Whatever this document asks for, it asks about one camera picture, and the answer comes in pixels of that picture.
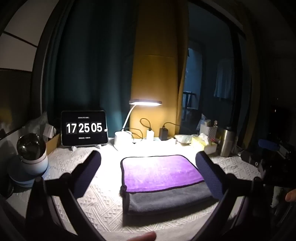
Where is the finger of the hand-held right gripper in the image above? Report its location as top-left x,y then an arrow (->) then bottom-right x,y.
258,138 -> 281,151

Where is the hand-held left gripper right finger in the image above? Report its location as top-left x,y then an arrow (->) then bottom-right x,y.
195,151 -> 264,241

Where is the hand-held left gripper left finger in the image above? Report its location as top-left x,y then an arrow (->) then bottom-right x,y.
25,150 -> 105,241

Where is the purple towel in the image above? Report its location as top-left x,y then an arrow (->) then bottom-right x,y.
120,154 -> 205,194

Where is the grey towel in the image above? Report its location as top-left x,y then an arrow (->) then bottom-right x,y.
120,180 -> 219,215

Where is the person's right hand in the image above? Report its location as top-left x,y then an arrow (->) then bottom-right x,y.
285,188 -> 296,203

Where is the person's left hand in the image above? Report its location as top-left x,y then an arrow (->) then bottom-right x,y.
133,231 -> 158,241

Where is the small white box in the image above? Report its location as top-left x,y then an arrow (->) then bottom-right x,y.
203,142 -> 218,155

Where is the yellow tissue box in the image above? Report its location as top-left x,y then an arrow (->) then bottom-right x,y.
191,133 -> 211,149

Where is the white tablet stand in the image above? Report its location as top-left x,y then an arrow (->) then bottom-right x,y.
69,144 -> 101,151

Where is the stainless steel thermos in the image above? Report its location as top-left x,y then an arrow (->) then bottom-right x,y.
219,126 -> 238,158

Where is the white perforated pen holder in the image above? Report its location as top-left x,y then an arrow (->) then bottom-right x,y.
199,123 -> 218,140

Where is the white tissue pack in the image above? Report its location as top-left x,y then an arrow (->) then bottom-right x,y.
174,134 -> 194,145

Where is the tablet with clock display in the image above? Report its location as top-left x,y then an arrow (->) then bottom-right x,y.
61,110 -> 109,146

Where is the white desk lamp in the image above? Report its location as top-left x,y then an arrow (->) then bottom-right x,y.
114,99 -> 162,151

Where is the white patterned tablecloth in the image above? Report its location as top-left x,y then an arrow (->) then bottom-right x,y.
6,137 -> 263,241

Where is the cardboard box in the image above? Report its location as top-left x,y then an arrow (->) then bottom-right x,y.
45,133 -> 62,155

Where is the hanging light garment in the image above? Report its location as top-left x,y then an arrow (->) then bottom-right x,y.
214,58 -> 236,100

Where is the teal curtain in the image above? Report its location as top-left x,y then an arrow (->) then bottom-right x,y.
43,0 -> 139,140

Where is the yellow curtain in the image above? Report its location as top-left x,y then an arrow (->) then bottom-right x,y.
129,0 -> 189,138

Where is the black adapter cable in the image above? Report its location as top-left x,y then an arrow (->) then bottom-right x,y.
163,122 -> 186,131

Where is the black charger cable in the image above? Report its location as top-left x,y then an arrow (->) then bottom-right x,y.
140,118 -> 152,131

